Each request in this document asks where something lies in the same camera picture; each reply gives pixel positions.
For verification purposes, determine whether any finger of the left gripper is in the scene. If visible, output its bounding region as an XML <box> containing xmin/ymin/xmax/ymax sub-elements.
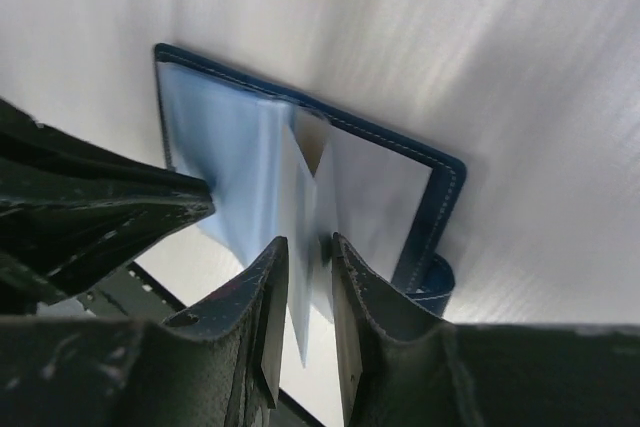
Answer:
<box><xmin>1</xmin><ymin>101</ymin><xmax>215</xmax><ymax>307</ymax></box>

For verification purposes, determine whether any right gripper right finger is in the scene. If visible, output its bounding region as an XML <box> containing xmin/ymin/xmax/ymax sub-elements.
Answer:
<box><xmin>332</xmin><ymin>234</ymin><xmax>639</xmax><ymax>426</ymax></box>

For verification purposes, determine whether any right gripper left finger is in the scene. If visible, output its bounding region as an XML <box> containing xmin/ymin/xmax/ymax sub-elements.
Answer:
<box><xmin>1</xmin><ymin>237</ymin><xmax>289</xmax><ymax>426</ymax></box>

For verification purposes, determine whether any blue leather card holder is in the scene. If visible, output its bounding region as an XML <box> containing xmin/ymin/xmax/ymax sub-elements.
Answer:
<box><xmin>153</xmin><ymin>43</ymin><xmax>467</xmax><ymax>350</ymax></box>

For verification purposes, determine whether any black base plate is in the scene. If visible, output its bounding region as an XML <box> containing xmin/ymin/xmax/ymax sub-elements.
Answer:
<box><xmin>36</xmin><ymin>262</ymin><xmax>185</xmax><ymax>322</ymax></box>

